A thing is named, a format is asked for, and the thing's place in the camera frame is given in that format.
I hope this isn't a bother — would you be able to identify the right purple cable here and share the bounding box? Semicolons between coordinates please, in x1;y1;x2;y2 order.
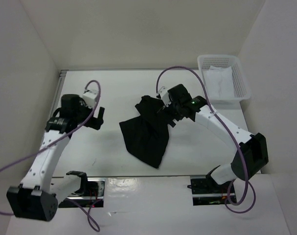
156;66;257;213

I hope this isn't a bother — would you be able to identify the white folded cloth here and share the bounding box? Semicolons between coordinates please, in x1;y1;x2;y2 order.
203;66;235;100

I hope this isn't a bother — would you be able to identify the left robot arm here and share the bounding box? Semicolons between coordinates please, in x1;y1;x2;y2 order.
6;90;105;221

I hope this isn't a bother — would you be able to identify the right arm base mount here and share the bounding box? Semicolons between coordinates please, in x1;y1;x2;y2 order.
187;176;230;206

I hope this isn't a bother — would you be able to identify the purple cable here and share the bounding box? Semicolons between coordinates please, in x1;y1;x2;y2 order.
156;66;257;213
0;80;101;232

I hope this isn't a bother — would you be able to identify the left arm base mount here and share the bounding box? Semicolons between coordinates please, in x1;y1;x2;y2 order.
51;175;106;208

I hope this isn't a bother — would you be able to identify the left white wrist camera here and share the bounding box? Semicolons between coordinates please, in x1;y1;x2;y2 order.
82;89;99;109

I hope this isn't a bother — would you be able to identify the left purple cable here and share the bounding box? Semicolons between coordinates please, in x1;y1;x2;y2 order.
0;80;101;232

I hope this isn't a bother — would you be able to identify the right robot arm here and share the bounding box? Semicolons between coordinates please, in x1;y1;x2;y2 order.
158;84;269;192

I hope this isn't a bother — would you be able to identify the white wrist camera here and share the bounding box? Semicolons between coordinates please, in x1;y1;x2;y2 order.
157;86;171;107
82;89;99;109

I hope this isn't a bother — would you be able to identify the white plastic lattice basket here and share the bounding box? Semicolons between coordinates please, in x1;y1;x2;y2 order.
197;54;251;103

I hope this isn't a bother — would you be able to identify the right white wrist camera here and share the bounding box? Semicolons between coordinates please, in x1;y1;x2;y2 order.
157;86;171;107

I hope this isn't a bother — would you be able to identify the black pleated skirt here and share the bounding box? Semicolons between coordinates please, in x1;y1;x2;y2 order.
119;95;176;169

